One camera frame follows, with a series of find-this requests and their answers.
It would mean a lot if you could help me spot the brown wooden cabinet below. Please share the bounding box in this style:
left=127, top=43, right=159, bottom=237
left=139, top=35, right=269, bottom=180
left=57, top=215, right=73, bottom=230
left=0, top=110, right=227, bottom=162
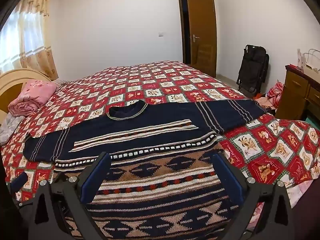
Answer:
left=275, top=65, right=320, bottom=123

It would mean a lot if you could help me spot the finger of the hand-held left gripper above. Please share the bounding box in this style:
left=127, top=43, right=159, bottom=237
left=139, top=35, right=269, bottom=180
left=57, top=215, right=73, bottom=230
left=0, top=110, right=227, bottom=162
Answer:
left=6, top=172, right=28, bottom=195
left=51, top=172, right=67, bottom=189

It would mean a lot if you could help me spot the black folding chair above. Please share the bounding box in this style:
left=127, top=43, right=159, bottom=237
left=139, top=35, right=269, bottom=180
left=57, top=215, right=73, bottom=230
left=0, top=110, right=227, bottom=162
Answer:
left=236, top=44, right=270, bottom=98

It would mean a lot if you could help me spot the pink folded quilt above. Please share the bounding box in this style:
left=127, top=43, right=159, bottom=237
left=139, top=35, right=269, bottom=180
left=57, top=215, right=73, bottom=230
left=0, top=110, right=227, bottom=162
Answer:
left=8, top=79, right=58, bottom=117

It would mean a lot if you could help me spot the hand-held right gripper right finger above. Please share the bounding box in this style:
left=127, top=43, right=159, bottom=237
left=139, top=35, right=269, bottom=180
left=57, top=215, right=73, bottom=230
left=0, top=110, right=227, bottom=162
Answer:
left=212, top=152, right=294, bottom=240

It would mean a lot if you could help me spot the grey floral pillow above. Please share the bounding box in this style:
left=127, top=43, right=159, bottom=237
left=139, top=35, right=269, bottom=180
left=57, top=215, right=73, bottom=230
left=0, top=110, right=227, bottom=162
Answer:
left=0, top=112, right=23, bottom=144

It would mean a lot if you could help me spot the red checked printed bedspread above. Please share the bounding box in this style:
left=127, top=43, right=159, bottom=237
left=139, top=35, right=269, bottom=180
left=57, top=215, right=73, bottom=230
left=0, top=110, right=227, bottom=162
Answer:
left=0, top=60, right=320, bottom=240

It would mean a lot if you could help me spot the striped pillow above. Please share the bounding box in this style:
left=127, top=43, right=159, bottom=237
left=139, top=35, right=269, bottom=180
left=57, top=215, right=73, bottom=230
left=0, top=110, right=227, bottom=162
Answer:
left=53, top=79, right=73, bottom=87

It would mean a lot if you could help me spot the beige patterned curtain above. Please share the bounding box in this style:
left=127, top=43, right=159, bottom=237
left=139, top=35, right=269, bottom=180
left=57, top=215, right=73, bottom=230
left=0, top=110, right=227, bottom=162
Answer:
left=0, top=0, right=59, bottom=80

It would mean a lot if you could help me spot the red checked cloth pile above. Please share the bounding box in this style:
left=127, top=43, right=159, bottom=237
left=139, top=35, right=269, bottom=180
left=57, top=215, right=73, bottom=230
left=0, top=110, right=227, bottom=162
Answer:
left=255, top=80, right=286, bottom=111

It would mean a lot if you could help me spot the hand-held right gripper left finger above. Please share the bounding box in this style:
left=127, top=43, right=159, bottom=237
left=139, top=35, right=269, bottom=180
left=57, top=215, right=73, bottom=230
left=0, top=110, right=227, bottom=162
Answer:
left=27, top=152, right=113, bottom=240

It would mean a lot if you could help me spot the cream wooden headboard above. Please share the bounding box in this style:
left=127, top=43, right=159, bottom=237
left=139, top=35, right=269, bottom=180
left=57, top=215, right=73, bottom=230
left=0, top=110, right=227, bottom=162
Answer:
left=0, top=68, right=52, bottom=115

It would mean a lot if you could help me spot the navy patterned knit sweater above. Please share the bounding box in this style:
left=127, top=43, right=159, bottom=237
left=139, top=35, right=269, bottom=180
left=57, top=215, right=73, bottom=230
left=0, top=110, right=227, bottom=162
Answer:
left=24, top=99, right=268, bottom=240

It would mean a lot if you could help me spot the brown wooden door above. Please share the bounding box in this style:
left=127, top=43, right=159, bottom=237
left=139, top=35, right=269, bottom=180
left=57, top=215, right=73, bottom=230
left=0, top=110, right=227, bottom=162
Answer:
left=186, top=0, right=217, bottom=78

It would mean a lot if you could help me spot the pink floral bed sheet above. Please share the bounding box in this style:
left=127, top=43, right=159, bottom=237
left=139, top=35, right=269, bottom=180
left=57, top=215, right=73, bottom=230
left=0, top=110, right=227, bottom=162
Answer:
left=286, top=177, right=314, bottom=207

